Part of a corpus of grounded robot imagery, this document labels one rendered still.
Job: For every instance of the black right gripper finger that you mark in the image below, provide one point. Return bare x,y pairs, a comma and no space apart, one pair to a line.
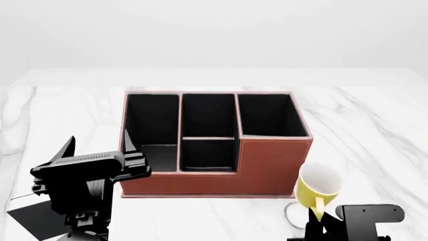
313,226
332,228

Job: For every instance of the brown leather desk caddy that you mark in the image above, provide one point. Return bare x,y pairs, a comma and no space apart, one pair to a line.
271,165

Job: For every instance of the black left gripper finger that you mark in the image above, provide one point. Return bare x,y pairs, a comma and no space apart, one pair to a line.
128,144
65,151

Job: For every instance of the yellow and white mug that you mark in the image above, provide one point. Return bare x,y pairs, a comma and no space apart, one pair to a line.
306,192

